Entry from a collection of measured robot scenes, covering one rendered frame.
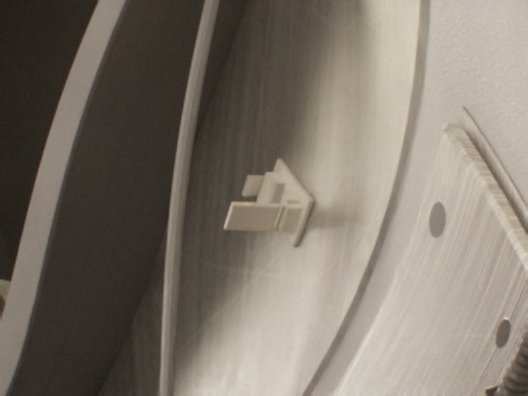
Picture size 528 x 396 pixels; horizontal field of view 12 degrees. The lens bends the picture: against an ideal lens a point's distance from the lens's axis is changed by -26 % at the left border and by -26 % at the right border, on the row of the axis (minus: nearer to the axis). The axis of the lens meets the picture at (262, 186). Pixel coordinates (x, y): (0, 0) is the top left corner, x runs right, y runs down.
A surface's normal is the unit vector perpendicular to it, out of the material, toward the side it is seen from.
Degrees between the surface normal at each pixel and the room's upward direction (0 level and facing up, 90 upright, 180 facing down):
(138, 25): 112
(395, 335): 90
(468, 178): 90
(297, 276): 90
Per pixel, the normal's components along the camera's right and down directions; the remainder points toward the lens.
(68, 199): 0.37, 0.61
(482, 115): -0.87, -0.04
